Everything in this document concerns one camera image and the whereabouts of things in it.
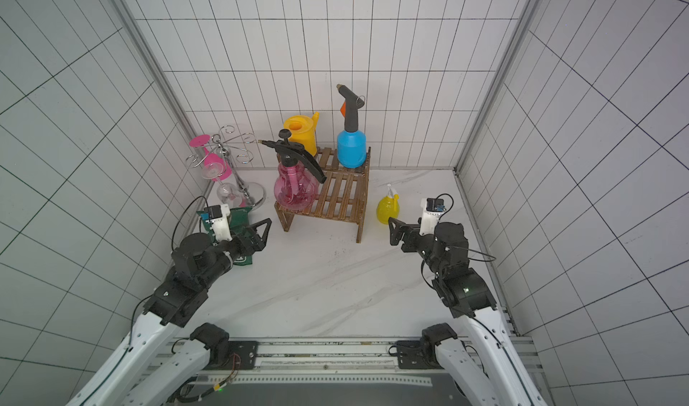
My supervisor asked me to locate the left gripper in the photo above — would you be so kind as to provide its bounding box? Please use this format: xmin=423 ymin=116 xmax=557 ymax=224
xmin=199 ymin=219 xmax=273 ymax=288

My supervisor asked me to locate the yellow trigger spray bottle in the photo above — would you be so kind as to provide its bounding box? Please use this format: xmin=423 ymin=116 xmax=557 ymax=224
xmin=376 ymin=184 xmax=400 ymax=225

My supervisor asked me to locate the pink pump spray bottle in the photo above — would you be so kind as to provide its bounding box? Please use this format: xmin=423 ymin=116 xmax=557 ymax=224
xmin=258 ymin=129 xmax=327 ymax=212

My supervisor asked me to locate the blue pump spray bottle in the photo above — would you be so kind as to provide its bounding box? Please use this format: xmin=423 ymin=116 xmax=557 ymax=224
xmin=337 ymin=84 xmax=367 ymax=169

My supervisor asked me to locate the yellow plastic watering can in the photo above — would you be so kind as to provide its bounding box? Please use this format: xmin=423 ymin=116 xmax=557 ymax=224
xmin=283 ymin=112 xmax=319 ymax=156

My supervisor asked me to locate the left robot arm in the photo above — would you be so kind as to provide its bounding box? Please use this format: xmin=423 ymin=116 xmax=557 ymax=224
xmin=70 ymin=219 xmax=272 ymax=405

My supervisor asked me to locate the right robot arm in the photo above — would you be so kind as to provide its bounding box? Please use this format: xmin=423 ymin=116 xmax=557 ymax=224
xmin=389 ymin=218 xmax=547 ymax=405

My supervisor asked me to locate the brown wooden slatted shelf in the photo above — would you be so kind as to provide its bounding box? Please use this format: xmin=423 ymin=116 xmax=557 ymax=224
xmin=274 ymin=147 xmax=371 ymax=244

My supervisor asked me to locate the green chips bag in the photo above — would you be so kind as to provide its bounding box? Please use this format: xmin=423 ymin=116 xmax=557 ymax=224
xmin=197 ymin=207 xmax=253 ymax=266

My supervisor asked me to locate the chrome wine glass rack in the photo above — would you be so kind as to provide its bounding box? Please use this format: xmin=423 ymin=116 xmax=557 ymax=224
xmin=214 ymin=126 xmax=267 ymax=209

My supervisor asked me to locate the clear wine glass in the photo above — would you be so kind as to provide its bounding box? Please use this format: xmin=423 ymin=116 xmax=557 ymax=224
xmin=216 ymin=182 xmax=245 ymax=209

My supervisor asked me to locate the pink wine glass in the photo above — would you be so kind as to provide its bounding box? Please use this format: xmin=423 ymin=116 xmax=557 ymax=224
xmin=185 ymin=133 xmax=233 ymax=182

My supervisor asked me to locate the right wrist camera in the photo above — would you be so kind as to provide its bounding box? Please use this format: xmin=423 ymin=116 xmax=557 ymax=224
xmin=419 ymin=197 xmax=447 ymax=236

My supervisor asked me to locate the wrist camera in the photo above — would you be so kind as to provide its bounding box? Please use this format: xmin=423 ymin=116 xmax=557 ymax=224
xmin=200 ymin=203 xmax=231 ymax=243
xmin=419 ymin=197 xmax=447 ymax=236

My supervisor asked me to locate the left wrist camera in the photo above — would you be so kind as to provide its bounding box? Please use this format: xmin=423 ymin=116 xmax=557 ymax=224
xmin=200 ymin=203 xmax=231 ymax=243

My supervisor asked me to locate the aluminium mounting rail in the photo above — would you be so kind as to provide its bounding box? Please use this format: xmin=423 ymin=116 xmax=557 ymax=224
xmin=107 ymin=335 xmax=545 ymax=406

